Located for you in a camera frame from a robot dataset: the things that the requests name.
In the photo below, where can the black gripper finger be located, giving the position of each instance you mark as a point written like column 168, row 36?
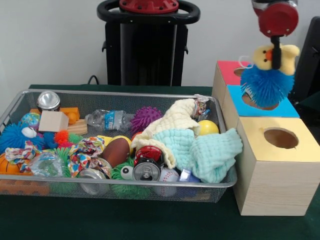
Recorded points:
column 276, row 53

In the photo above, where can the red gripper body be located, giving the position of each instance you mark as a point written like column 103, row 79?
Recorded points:
column 278, row 20

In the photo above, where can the yellow toy animal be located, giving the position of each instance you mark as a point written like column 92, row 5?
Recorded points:
column 287, row 58

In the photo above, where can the blue spiky ball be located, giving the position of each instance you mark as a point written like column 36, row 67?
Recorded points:
column 266, row 86

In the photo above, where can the mint green waffle cloth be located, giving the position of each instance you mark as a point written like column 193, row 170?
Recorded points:
column 212, row 155

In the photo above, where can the cream waffle cloth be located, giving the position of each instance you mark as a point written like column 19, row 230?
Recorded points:
column 172, row 117

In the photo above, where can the crushed clear plastic bottle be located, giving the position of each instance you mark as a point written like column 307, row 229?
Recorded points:
column 110, row 120

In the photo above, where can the red robot base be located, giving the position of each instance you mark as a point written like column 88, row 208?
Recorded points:
column 150, row 6

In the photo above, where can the wooden box three holes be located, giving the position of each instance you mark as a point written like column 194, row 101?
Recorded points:
column 275, row 190

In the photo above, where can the silver mesh bin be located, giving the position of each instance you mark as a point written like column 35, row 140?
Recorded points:
column 228, row 190

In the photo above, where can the black upright panel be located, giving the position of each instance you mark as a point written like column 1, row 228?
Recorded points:
column 310, row 62

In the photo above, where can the dark green side tablecloth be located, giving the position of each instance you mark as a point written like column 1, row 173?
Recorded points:
column 312, row 100

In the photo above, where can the plain yellow ball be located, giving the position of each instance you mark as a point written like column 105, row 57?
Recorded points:
column 208, row 127

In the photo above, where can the purple spiky ball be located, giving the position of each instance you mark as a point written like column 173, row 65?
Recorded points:
column 146, row 118

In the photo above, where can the red black crushed can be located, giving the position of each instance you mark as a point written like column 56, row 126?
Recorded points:
column 146, row 171

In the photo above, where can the brown toy football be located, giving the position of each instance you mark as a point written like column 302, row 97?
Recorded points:
column 116, row 151

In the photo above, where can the wooden block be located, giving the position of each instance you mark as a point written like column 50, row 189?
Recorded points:
column 52, row 121

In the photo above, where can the blue spiky toy with eye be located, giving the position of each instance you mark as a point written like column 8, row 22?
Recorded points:
column 11, row 138

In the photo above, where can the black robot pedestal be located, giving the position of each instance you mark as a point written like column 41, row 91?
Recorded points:
column 162, row 62

